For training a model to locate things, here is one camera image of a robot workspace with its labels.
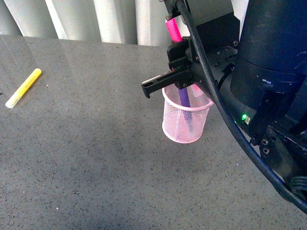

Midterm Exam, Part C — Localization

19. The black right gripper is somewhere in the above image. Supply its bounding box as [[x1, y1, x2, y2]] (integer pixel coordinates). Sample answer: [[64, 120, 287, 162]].
[[141, 35, 240, 99]]

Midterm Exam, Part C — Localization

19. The purple marker pen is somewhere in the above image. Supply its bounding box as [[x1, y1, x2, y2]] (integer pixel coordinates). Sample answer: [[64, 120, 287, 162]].
[[178, 88, 192, 126]]

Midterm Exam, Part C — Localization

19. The pink marker pen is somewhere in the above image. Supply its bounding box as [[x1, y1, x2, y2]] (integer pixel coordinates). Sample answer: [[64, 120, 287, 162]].
[[165, 18, 183, 43]]

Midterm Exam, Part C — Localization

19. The pink mesh cup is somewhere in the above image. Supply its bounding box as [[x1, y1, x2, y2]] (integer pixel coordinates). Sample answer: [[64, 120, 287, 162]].
[[162, 84, 214, 144]]

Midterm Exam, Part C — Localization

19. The yellow highlighter pen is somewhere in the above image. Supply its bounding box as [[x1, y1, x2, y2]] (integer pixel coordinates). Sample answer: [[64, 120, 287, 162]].
[[5, 68, 42, 109]]

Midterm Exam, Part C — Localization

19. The black round cable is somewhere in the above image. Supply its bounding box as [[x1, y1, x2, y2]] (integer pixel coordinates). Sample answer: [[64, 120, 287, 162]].
[[176, 0, 307, 215]]

